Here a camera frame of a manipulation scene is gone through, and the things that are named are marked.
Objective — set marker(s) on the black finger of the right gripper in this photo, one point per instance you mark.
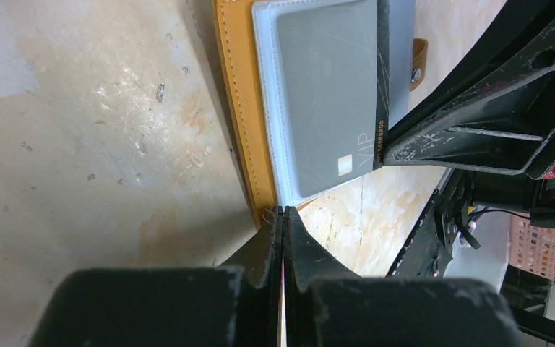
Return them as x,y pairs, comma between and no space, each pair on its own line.
468,41

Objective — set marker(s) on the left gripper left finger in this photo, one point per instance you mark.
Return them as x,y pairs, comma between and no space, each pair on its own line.
236,303

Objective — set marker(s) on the mustard leather card holder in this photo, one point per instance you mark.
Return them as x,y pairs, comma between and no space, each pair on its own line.
252,67

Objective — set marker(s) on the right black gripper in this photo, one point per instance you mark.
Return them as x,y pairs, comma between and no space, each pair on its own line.
503,124

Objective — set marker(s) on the black VIP credit card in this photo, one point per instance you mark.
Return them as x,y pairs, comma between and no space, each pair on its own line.
335,59

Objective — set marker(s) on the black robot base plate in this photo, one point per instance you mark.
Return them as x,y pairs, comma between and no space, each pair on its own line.
427,251

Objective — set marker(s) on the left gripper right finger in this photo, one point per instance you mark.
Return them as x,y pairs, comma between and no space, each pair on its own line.
327,304

